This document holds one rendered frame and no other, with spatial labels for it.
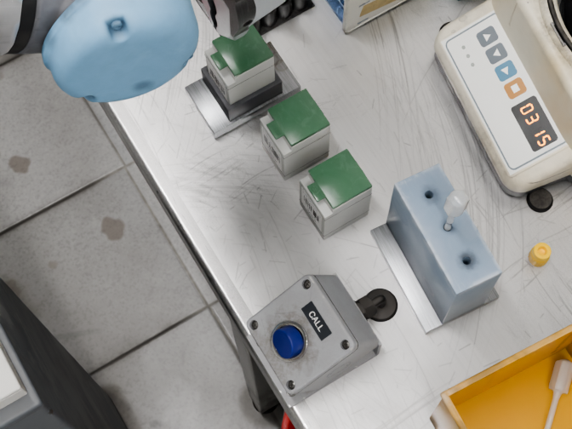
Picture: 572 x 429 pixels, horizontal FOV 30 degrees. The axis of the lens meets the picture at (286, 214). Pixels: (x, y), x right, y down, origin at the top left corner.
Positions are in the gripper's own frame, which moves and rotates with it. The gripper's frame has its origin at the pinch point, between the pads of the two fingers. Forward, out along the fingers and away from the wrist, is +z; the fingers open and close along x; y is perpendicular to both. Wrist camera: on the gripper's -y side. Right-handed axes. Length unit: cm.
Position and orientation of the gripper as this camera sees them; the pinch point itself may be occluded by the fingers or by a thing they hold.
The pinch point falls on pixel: (220, 28)
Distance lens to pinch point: 86.6
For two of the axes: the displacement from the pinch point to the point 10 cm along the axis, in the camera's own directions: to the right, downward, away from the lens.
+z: 0.2, 3.5, 9.4
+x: -5.2, -8.0, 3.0
